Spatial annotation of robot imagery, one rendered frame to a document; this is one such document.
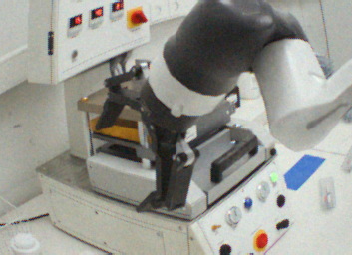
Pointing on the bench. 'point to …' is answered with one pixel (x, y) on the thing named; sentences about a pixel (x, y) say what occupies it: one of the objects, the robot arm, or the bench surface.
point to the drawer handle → (233, 157)
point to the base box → (124, 224)
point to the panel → (262, 220)
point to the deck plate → (69, 171)
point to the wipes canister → (25, 245)
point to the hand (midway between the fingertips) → (125, 164)
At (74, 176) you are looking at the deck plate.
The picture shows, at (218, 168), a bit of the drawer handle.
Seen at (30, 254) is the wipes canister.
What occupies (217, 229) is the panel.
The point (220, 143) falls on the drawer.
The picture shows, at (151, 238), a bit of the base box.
